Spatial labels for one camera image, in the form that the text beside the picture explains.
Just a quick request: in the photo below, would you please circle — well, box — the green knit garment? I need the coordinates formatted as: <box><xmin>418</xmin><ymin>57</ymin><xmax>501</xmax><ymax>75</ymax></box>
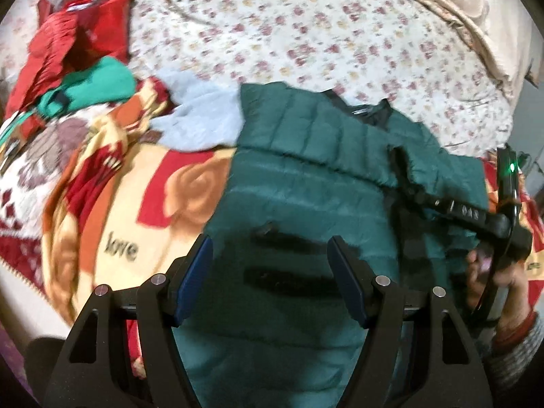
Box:
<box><xmin>34</xmin><ymin>57</ymin><xmax>137</xmax><ymax>120</ymax></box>

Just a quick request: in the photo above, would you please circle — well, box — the orange red floral blanket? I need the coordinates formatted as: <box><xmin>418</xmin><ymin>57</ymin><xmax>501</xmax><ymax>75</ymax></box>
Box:
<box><xmin>0</xmin><ymin>74</ymin><xmax>544</xmax><ymax>385</ymax></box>

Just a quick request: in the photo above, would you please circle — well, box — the light blue fleece garment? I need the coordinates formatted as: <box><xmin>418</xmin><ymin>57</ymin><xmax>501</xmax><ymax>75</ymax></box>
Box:
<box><xmin>149</xmin><ymin>68</ymin><xmax>245</xmax><ymax>152</ymax></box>

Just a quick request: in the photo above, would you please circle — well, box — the floral bed sheet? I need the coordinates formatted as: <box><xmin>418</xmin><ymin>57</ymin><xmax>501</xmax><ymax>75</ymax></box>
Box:
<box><xmin>0</xmin><ymin>0</ymin><xmax>516</xmax><ymax>159</ymax></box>

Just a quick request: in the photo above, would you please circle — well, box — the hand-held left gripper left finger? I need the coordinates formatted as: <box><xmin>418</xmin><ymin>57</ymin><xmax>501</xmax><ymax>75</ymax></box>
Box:
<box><xmin>42</xmin><ymin>235</ymin><xmax>214</xmax><ymax>408</ymax></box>

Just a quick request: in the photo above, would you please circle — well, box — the person's right forearm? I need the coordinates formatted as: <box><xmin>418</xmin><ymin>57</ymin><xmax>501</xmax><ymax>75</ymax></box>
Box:
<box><xmin>478</xmin><ymin>308</ymin><xmax>544</xmax><ymax>408</ymax></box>

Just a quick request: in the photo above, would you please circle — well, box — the red puffer jacket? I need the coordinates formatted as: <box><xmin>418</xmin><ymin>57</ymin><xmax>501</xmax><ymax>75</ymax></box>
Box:
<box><xmin>6</xmin><ymin>0</ymin><xmax>133</xmax><ymax>137</ymax></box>

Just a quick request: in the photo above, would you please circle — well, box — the dark green puffer jacket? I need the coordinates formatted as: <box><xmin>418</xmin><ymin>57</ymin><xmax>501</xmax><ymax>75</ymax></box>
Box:
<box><xmin>170</xmin><ymin>82</ymin><xmax>489</xmax><ymax>408</ymax></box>

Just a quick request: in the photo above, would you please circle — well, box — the person's right hand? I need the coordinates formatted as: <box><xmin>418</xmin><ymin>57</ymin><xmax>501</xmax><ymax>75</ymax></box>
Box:
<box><xmin>464</xmin><ymin>247</ymin><xmax>533</xmax><ymax>328</ymax></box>

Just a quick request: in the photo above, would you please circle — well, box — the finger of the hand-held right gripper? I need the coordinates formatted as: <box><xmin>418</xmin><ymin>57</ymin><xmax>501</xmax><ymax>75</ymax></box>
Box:
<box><xmin>392</xmin><ymin>148</ymin><xmax>453</xmax><ymax>222</ymax></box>

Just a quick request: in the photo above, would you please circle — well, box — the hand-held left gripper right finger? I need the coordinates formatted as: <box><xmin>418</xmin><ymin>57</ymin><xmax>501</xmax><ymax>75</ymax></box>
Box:
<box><xmin>326</xmin><ymin>235</ymin><xmax>503</xmax><ymax>408</ymax></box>

